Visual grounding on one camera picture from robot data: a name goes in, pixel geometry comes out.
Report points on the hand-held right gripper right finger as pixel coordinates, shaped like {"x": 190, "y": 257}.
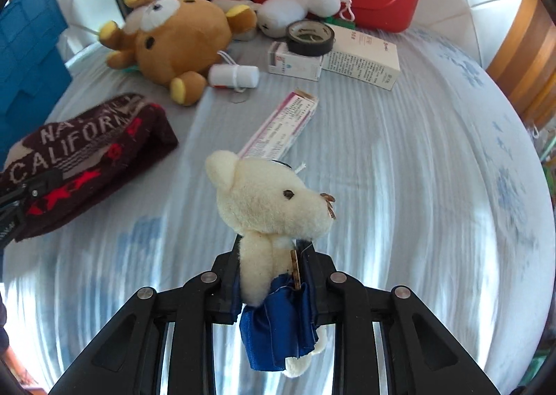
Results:
{"x": 325, "y": 295}

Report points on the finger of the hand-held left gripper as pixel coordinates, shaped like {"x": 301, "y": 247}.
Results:
{"x": 34, "y": 190}

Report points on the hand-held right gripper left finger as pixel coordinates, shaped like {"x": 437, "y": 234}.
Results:
{"x": 223, "y": 290}

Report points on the dark red knitted cloth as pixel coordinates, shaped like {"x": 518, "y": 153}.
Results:
{"x": 95, "y": 147}

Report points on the small white bear plush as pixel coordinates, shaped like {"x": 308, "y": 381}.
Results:
{"x": 260, "y": 199}

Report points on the blue plastic crate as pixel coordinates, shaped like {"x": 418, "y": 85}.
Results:
{"x": 26, "y": 60}

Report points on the green wet wipes pack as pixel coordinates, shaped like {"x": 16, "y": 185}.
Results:
{"x": 132, "y": 68}

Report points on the brown bear plush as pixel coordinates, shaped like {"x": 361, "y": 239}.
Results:
{"x": 182, "y": 39}

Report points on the small white tube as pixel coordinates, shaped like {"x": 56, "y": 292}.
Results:
{"x": 234, "y": 76}

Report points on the long pink carton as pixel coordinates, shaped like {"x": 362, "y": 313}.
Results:
{"x": 282, "y": 125}

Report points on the small white medicine carton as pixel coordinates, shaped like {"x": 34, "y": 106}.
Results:
{"x": 291, "y": 67}

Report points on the white printed carton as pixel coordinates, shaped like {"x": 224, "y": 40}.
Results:
{"x": 369, "y": 60}

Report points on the black tape roll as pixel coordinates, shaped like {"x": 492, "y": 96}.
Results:
{"x": 310, "y": 41}

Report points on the white rabbit plush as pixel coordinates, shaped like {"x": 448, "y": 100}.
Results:
{"x": 282, "y": 8}

